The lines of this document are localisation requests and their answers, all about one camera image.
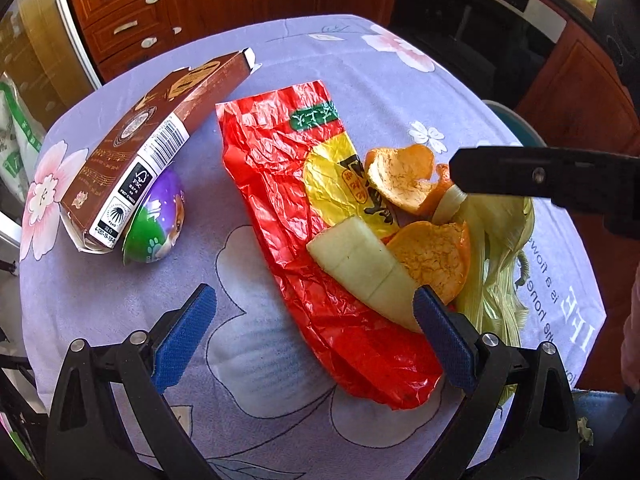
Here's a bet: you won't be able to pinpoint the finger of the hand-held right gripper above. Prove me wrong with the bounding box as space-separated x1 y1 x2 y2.
448 145 640 235

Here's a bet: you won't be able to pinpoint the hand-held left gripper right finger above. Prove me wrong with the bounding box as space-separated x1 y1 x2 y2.
412 284 581 480

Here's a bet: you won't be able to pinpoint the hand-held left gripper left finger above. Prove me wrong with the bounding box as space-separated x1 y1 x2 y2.
45 282 218 480

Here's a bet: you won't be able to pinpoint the grey bin with teal liner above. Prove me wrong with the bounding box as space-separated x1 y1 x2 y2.
482 99 548 148

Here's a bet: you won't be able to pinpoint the green corn husks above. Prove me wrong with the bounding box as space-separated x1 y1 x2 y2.
432 185 537 403

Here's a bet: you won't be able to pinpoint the orange peel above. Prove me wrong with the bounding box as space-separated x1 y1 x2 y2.
387 220 472 306
364 144 453 218

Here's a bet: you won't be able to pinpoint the pale green melon rind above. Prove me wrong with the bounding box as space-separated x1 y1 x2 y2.
306 216 426 333

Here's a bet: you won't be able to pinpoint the purple green egg capsule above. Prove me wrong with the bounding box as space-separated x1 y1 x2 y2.
122 167 186 266

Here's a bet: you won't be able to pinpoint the red plastic bag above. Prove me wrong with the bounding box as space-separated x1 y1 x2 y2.
215 80 446 411

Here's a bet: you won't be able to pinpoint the brown snack box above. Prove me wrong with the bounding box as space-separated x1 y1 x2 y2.
60 47 261 256

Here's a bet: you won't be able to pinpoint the person's right forearm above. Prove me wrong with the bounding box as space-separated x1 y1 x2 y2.
621 260 640 396

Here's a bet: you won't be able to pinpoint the wooden side cabinet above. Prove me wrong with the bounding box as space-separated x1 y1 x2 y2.
515 20 640 151

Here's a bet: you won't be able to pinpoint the black built-in oven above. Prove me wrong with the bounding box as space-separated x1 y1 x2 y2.
390 0 568 106

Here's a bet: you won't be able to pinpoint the small corn husk scrap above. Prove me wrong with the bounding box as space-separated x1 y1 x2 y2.
575 415 596 446

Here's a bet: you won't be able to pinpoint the person's jeans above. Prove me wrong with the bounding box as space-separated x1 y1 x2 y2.
570 387 633 461

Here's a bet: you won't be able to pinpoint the purple floral tablecloth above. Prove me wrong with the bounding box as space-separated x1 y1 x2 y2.
19 14 608 461

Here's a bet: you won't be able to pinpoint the green white plastic bag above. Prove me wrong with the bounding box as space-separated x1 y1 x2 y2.
0 72 48 206

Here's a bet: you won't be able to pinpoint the glass sliding door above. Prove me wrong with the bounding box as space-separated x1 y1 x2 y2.
0 0 103 111

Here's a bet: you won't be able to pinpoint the wooden kitchen drawer cabinet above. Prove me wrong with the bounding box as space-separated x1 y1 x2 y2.
67 0 401 83

